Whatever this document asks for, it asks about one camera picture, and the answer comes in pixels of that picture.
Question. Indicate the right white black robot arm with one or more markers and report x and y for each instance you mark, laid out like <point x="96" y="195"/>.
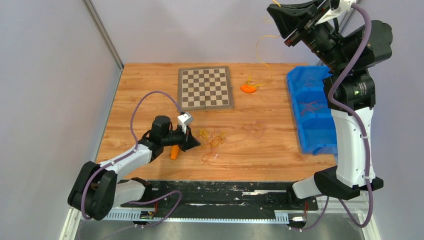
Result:
<point x="344" y="37"/>

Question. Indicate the aluminium frame rail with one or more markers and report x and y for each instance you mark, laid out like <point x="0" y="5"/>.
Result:
<point x="141" y="215"/>

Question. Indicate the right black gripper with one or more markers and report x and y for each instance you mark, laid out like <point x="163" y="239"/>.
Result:
<point x="289" y="17"/>

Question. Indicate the left corner aluminium post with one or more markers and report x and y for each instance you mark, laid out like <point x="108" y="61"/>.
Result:
<point x="94" y="15"/>

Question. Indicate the orange carrot toy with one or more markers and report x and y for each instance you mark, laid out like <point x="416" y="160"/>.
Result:
<point x="174" y="152"/>

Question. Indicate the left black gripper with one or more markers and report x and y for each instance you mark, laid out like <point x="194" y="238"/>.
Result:
<point x="188" y="141"/>

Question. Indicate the wooden chessboard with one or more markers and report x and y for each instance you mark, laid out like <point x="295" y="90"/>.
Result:
<point x="205" y="88"/>

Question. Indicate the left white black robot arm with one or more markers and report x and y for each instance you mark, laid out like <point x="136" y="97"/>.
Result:
<point x="98" y="187"/>

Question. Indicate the right corner aluminium post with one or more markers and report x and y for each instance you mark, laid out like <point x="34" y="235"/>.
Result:
<point x="337" y="25"/>

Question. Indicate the blue three-compartment bin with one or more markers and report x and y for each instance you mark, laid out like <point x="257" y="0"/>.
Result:
<point x="315" y="126"/>

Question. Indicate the corner aluminium post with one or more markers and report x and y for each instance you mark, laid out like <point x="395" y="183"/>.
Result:
<point x="337" y="25"/>
<point x="94" y="15"/>

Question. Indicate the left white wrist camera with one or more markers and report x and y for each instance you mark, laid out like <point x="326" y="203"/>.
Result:
<point x="184" y="119"/>

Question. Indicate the orange curved plastic piece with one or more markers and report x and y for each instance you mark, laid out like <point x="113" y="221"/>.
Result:
<point x="248" y="89"/>

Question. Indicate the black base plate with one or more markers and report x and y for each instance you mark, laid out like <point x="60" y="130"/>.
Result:
<point x="225" y="199"/>

